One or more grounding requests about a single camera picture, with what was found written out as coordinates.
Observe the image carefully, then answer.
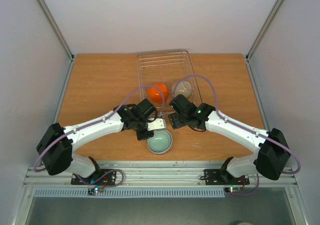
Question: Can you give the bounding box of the teal patterned ceramic bowl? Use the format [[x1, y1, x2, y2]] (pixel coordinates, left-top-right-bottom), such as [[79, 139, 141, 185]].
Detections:
[[146, 130, 173, 155]]

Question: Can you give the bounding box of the orange white ceramic bowl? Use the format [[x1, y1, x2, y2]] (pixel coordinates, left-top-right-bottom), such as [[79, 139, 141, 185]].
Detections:
[[147, 83, 169, 104]]

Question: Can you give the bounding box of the chrome wire dish rack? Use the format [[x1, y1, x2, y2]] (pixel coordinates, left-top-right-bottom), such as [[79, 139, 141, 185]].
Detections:
[[137, 49, 195, 117]]

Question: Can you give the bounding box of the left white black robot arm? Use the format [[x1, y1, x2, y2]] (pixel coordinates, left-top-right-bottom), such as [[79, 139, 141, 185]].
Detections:
[[36, 99, 166, 185]]

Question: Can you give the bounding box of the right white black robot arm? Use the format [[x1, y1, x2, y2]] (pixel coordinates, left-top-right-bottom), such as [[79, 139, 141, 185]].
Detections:
[[168, 94, 291, 183]]

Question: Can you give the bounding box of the left small circuit board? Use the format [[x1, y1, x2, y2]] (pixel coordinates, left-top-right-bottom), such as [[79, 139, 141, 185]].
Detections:
[[87, 187, 104, 196]]

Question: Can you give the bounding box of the small circuit board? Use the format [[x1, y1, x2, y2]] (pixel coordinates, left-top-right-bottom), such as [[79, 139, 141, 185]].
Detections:
[[224, 186, 243, 194], [87, 187, 104, 196]]

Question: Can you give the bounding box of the right small circuit board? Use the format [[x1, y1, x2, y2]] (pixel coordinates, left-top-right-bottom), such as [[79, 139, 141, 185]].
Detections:
[[224, 186, 243, 194]]

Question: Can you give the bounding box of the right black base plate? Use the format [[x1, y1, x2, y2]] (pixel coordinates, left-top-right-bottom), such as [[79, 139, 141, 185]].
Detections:
[[201, 169, 250, 186]]

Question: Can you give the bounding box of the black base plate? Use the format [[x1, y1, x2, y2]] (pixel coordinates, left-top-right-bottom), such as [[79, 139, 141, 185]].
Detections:
[[201, 169, 250, 186], [70, 169, 117, 186]]

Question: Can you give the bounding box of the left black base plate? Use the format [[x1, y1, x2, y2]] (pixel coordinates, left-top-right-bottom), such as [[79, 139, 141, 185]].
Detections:
[[70, 169, 117, 186]]

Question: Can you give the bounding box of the grey slotted cable duct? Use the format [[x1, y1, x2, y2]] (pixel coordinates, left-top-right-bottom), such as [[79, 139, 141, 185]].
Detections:
[[33, 187, 225, 199]]

